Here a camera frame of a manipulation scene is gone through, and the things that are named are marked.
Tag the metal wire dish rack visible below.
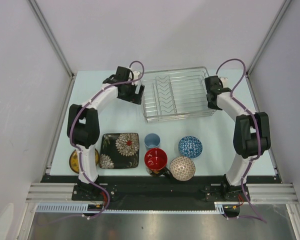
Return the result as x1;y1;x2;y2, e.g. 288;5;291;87
142;66;215;123

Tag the blue triangle pattern bowl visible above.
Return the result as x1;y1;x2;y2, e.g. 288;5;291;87
178;136;203;159

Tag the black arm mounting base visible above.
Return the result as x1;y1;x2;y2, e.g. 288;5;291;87
41;173;282;211

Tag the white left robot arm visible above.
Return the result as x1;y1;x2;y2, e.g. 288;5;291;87
67;61;145;200

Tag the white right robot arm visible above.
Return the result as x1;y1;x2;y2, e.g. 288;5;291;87
204;75;271;201

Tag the light blue cup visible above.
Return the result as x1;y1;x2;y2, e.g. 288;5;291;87
144;133;161;150

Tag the black square floral plate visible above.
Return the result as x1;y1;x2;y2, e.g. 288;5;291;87
99;132;140;170

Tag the red black skull mug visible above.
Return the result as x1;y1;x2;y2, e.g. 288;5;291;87
144;148;173;179

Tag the yellow round plate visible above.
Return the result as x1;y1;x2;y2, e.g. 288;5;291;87
69;149;100;174

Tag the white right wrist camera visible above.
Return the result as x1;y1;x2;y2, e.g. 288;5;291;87
219;76;229;88

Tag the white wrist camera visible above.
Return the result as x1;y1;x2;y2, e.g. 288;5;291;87
129;68;144;86
219;76;229;88

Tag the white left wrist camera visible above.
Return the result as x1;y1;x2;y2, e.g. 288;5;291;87
129;68;144;86

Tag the white slotted cable duct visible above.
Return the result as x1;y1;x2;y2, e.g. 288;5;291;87
35;202;240;215

